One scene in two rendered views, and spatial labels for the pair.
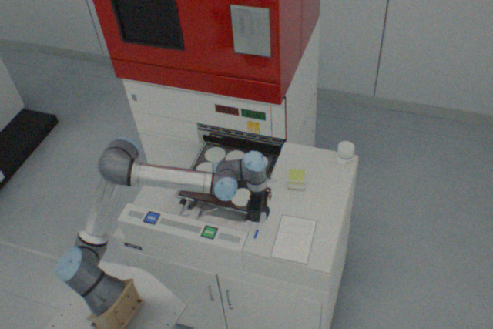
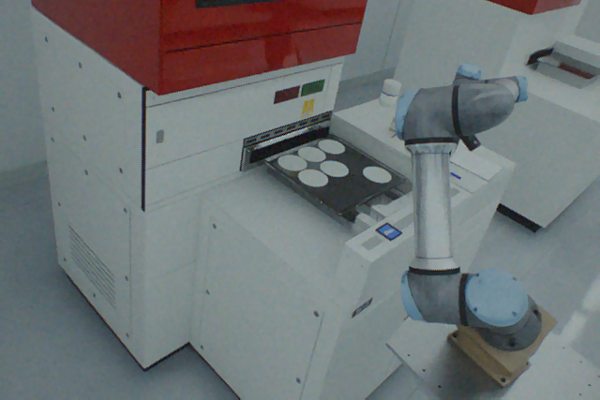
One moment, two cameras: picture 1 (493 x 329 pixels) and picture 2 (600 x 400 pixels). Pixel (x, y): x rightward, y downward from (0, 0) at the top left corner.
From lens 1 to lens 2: 2.19 m
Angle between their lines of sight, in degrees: 58
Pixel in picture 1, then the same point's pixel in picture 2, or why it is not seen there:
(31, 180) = not seen: outside the picture
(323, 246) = (486, 154)
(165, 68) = (247, 42)
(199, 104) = (255, 101)
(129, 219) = (379, 252)
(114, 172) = (507, 101)
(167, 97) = (215, 110)
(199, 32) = not seen: outside the picture
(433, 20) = not seen: hidden behind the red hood
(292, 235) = (466, 160)
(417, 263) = not seen: hidden behind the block
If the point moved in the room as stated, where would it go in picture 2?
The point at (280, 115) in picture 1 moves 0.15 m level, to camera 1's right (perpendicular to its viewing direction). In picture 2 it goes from (337, 75) to (349, 64)
